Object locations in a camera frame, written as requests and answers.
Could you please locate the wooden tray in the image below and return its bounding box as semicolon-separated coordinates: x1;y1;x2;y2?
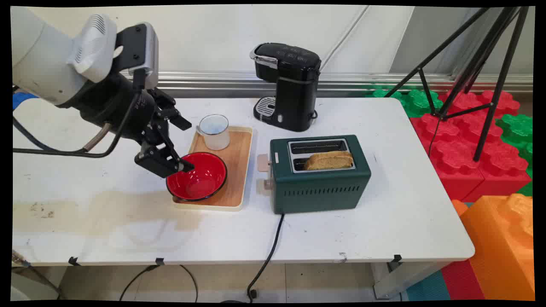
172;125;253;212

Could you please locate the white table leg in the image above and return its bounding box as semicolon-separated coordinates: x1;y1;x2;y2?
370;261;448;300

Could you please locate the metal wall rail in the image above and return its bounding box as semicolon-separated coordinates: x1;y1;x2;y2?
119;71;534;98

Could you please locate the black cable under table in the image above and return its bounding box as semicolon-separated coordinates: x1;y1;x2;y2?
119;264;199;302

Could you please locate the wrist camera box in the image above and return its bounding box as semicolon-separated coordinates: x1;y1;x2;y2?
113;23;160;90

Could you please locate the red bowl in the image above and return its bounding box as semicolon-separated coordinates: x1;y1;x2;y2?
166;152;228;202

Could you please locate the green toaster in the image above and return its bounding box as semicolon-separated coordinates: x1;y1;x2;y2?
257;135;372;214

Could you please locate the toast bread slice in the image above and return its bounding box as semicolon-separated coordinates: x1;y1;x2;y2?
303;150;354;171

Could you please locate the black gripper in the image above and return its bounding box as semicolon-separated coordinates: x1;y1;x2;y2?
58;72;195;179

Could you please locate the orange foam block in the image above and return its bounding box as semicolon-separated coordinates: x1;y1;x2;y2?
451;193;535;301

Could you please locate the black toaster power cable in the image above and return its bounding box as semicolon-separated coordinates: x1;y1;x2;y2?
247;213;285;303

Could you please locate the black camera tripod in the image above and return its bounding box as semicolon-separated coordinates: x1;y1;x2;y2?
384;6;530;162

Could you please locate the clear glass mug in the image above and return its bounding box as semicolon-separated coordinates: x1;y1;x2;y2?
196;114;231;151

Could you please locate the black coffee machine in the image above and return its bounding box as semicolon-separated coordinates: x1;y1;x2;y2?
250;42;322;132

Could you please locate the red foam block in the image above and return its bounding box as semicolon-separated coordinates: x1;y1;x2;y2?
409;90;533;202

